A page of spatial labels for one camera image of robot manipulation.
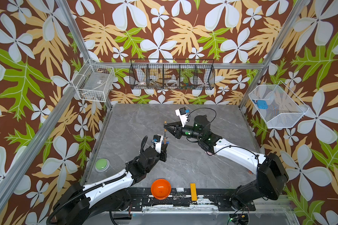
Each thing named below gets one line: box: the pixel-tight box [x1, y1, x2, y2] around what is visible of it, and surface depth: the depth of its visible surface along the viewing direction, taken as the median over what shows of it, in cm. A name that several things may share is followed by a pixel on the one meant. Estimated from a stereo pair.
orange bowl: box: [150, 178, 172, 201], surface depth 80 cm
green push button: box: [94, 157, 110, 173], surface depth 88 cm
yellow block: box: [190, 182, 198, 202], surface depth 79 cm
